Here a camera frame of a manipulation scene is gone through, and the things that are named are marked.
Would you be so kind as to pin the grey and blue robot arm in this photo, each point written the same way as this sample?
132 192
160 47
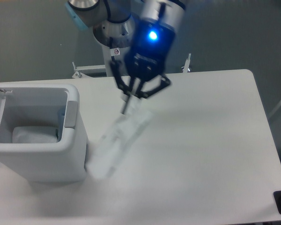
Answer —
89 13

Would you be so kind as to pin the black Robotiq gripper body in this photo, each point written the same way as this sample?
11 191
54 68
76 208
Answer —
150 47

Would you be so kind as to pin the clear plastic water bottle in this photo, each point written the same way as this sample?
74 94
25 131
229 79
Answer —
61 116

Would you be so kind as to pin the white paper in trash can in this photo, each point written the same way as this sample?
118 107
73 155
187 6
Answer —
34 134

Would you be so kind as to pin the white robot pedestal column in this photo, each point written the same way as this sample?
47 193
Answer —
115 39

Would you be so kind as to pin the white open trash can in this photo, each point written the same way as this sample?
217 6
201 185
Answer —
38 104

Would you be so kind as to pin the white pedestal base frame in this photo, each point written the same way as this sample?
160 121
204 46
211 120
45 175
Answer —
101 71

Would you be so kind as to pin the clear plastic packaging bag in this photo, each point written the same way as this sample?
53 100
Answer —
116 142

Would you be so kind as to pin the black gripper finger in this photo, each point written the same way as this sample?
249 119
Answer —
164 83
128 90

